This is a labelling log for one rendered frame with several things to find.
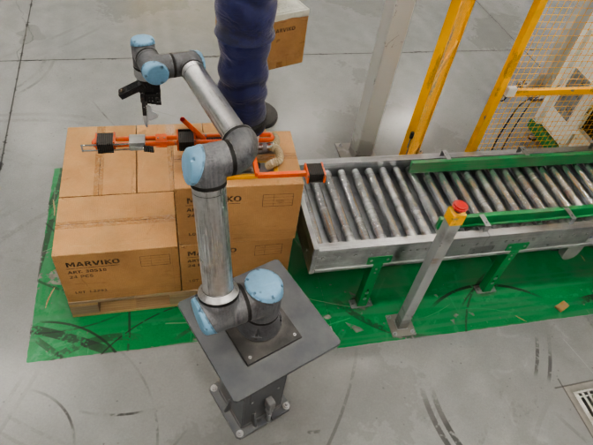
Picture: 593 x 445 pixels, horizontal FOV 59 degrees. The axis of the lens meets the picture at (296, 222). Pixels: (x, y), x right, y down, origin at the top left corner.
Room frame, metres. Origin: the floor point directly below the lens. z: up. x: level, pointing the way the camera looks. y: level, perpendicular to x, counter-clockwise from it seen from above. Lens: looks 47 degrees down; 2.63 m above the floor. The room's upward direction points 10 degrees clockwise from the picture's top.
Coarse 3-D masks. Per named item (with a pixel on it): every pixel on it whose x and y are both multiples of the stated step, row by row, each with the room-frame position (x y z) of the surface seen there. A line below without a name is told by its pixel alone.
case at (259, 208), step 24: (288, 144) 2.07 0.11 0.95; (288, 168) 1.89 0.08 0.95; (240, 192) 1.71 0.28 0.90; (264, 192) 1.75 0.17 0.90; (288, 192) 1.78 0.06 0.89; (192, 216) 1.65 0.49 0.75; (240, 216) 1.72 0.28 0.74; (264, 216) 1.75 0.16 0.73; (288, 216) 1.79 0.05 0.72; (192, 240) 1.65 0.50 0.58; (240, 240) 1.72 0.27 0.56
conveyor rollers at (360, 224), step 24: (384, 168) 2.49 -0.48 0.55; (408, 168) 2.54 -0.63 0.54; (504, 168) 2.69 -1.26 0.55; (528, 168) 2.74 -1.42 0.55; (552, 168) 2.78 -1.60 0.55; (576, 168) 2.83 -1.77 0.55; (336, 192) 2.20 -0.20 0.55; (360, 192) 2.25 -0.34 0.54; (408, 192) 2.30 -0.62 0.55; (432, 192) 2.36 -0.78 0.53; (480, 192) 2.41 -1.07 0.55; (504, 192) 2.46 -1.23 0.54; (528, 192) 2.51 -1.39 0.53; (552, 192) 2.56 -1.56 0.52; (312, 216) 1.98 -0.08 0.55; (360, 216) 2.04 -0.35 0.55; (384, 216) 2.09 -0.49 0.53; (408, 216) 2.11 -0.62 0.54; (432, 216) 2.14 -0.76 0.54; (336, 240) 1.84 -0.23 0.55
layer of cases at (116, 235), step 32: (96, 128) 2.40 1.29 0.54; (128, 128) 2.45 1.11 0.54; (160, 128) 2.51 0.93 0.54; (64, 160) 2.09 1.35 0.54; (96, 160) 2.13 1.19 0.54; (128, 160) 2.18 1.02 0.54; (160, 160) 2.22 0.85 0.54; (64, 192) 1.85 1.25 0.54; (96, 192) 1.88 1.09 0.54; (128, 192) 1.92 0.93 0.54; (160, 192) 1.96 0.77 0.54; (64, 224) 1.63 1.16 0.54; (96, 224) 1.67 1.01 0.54; (128, 224) 1.70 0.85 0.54; (160, 224) 1.74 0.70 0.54; (64, 256) 1.45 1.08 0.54; (96, 256) 1.49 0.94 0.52; (128, 256) 1.54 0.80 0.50; (160, 256) 1.59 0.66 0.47; (192, 256) 1.64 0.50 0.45; (256, 256) 1.75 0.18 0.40; (288, 256) 1.81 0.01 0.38; (64, 288) 1.43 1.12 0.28; (96, 288) 1.48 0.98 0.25; (128, 288) 1.53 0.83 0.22; (160, 288) 1.58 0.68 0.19; (192, 288) 1.64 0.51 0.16
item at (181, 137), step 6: (180, 132) 1.84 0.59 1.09; (186, 132) 1.85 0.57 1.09; (192, 132) 1.86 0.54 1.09; (180, 138) 1.81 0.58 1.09; (186, 138) 1.81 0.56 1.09; (192, 138) 1.82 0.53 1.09; (180, 144) 1.77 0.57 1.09; (186, 144) 1.78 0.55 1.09; (192, 144) 1.79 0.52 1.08; (180, 150) 1.77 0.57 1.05
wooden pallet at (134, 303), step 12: (96, 300) 1.47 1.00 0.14; (108, 300) 1.49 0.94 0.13; (120, 300) 1.57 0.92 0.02; (132, 300) 1.58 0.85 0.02; (144, 300) 1.60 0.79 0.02; (156, 300) 1.61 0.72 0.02; (168, 300) 1.62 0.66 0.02; (180, 300) 1.62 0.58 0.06; (72, 312) 1.43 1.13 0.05; (84, 312) 1.45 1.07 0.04; (96, 312) 1.47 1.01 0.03; (108, 312) 1.49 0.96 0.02; (120, 312) 1.51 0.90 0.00
